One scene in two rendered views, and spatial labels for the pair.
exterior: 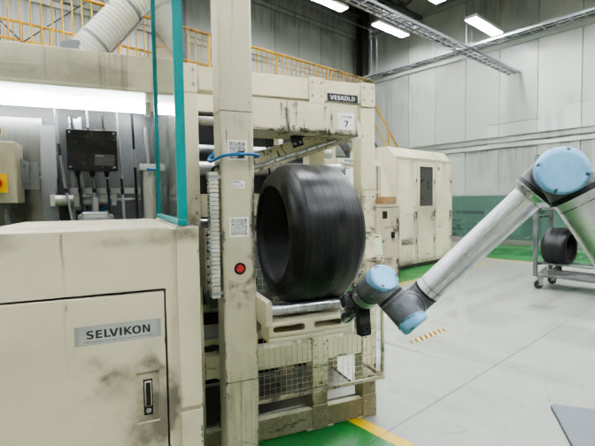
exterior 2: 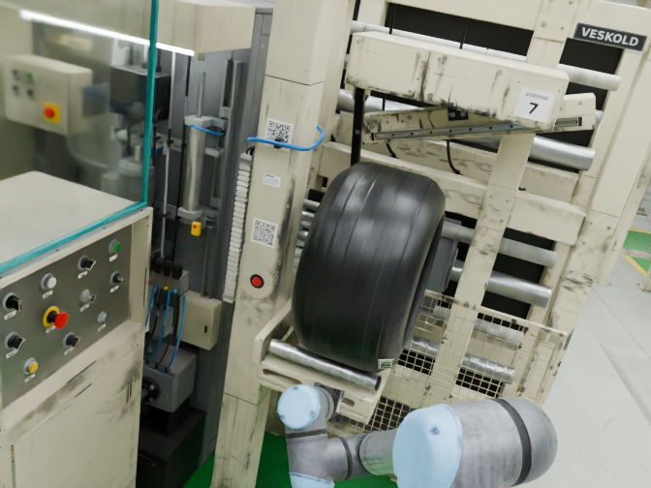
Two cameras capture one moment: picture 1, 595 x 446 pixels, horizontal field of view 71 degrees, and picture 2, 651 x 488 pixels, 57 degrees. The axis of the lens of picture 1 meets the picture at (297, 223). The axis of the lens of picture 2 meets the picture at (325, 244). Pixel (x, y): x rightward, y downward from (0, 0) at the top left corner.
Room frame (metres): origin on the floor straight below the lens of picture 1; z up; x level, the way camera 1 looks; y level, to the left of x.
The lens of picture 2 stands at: (0.43, -0.88, 1.92)
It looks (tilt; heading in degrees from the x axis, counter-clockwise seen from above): 24 degrees down; 37
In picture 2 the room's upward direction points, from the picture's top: 11 degrees clockwise
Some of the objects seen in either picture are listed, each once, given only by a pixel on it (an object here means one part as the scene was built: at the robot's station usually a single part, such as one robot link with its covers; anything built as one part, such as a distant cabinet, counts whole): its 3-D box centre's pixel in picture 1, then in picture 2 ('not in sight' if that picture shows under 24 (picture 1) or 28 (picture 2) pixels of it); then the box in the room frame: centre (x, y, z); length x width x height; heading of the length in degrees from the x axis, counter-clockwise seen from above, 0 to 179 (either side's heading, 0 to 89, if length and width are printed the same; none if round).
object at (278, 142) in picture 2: (233, 155); (287, 135); (1.64, 0.25, 1.50); 0.19 x 0.19 x 0.06; 23
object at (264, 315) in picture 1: (253, 303); (284, 321); (1.69, 0.18, 0.90); 0.40 x 0.03 x 0.10; 23
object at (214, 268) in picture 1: (214, 234); (241, 229); (1.58, 0.31, 1.19); 0.05 x 0.04 x 0.48; 23
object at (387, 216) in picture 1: (368, 243); not in sight; (6.51, -1.12, 0.62); 0.91 x 0.58 x 1.25; 131
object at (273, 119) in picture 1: (292, 121); (455, 77); (2.08, 0.02, 1.71); 0.61 x 0.25 x 0.15; 113
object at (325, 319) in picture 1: (307, 322); (317, 381); (1.63, -0.03, 0.84); 0.36 x 0.09 x 0.06; 113
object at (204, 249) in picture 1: (222, 256); (319, 237); (2.02, 0.37, 1.05); 0.20 x 0.15 x 0.30; 113
